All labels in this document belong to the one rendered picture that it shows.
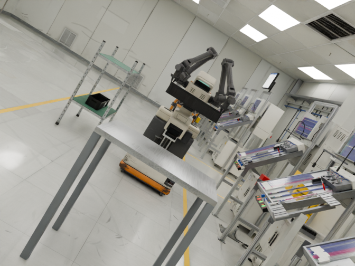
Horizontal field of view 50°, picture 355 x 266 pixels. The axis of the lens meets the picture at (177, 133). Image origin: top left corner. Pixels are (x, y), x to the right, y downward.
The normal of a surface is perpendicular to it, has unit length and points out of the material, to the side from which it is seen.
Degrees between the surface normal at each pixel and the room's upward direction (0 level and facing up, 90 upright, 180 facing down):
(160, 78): 90
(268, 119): 90
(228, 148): 90
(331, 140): 90
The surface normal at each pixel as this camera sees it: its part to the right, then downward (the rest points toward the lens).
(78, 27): -0.01, 0.15
